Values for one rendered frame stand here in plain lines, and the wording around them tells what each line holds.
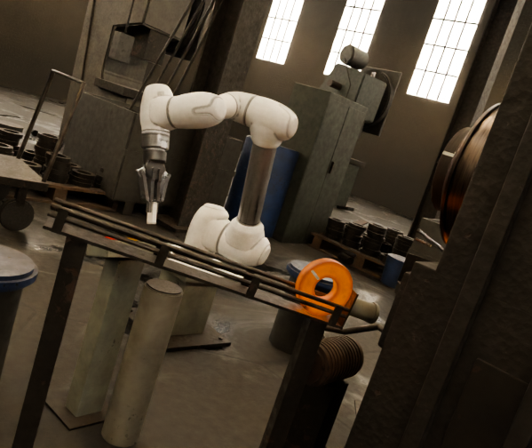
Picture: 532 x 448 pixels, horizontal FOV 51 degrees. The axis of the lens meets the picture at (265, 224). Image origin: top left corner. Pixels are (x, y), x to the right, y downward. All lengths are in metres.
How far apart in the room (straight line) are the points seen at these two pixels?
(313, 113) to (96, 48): 3.03
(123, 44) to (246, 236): 4.54
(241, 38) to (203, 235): 2.42
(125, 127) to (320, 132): 1.84
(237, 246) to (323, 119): 3.03
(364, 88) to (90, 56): 4.53
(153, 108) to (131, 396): 0.89
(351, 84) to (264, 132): 7.55
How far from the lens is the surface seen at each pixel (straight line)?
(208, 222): 2.55
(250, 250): 2.47
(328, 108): 5.36
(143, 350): 1.74
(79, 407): 1.97
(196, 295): 2.63
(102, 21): 7.32
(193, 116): 1.75
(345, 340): 1.74
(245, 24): 4.68
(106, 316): 1.82
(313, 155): 5.37
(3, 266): 1.86
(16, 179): 3.53
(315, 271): 1.49
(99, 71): 7.16
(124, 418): 1.85
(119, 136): 4.60
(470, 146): 1.68
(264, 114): 2.23
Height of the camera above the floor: 1.09
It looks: 10 degrees down
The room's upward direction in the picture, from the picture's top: 18 degrees clockwise
